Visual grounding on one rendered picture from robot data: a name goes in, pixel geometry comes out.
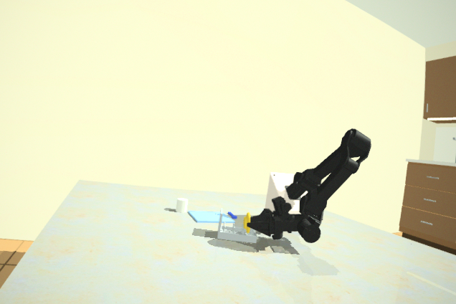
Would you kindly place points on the white cylinder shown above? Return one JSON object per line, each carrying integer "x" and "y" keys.
{"x": 181, "y": 205}

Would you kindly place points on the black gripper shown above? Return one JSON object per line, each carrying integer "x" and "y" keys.
{"x": 268, "y": 223}

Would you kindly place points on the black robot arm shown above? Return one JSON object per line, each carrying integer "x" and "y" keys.
{"x": 312, "y": 205}

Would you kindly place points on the yellow plate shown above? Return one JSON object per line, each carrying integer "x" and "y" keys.
{"x": 245, "y": 221}

